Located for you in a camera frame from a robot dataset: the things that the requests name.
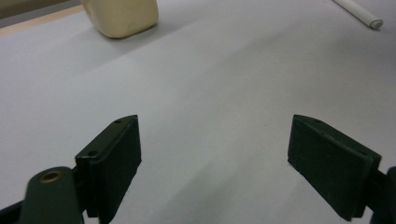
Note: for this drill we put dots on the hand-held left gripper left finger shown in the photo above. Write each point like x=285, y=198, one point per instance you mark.
x=115, y=161

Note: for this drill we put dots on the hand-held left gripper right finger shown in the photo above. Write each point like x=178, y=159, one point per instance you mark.
x=330, y=168

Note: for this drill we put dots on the long white pen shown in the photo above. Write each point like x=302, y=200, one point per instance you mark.
x=361, y=12

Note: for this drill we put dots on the cream square cup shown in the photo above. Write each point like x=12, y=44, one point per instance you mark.
x=124, y=17

